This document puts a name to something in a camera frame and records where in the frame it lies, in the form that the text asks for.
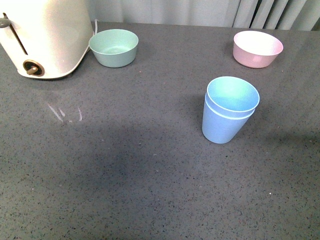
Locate green bowl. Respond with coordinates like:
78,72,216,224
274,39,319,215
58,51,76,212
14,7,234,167
89,29,139,68

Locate white two-slot toaster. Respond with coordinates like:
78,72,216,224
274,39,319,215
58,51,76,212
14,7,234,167
0,0,94,79

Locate pink bowl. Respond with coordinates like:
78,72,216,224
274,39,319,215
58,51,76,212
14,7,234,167
233,30,284,69

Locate blue cup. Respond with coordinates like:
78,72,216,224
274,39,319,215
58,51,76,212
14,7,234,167
205,76,260,118
202,93,255,144

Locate white toaster power cable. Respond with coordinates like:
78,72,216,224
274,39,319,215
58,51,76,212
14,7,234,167
86,18,99,52

